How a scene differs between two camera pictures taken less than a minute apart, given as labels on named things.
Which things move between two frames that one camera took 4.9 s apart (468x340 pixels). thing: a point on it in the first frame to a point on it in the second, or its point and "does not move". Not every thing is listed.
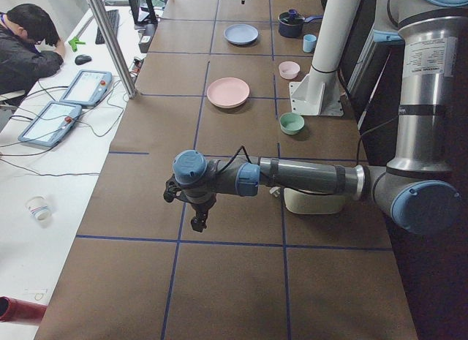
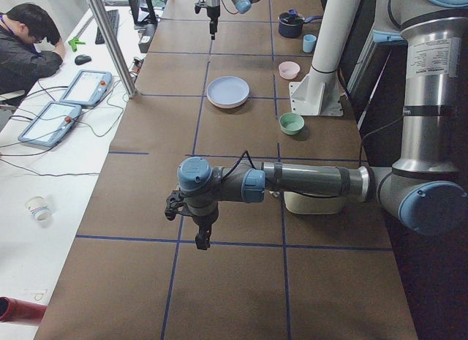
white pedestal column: (318, 92) does not move
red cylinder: (13, 309) does not move
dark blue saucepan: (291, 24) does not move
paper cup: (39, 208) does not move
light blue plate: (241, 34) to (228, 90)
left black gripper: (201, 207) to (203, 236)
